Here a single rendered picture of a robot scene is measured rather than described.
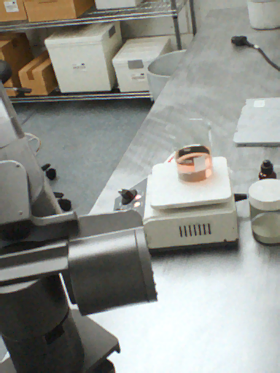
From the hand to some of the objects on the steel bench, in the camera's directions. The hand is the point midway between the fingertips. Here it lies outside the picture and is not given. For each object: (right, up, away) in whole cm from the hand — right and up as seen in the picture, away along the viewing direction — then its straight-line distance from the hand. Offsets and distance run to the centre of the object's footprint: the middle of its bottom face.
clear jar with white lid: (+26, +15, +33) cm, 44 cm away
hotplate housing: (+12, +15, +38) cm, 43 cm away
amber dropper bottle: (+27, +20, +41) cm, 54 cm away
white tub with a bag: (+45, +72, +116) cm, 144 cm away
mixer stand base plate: (+41, +35, +60) cm, 81 cm away
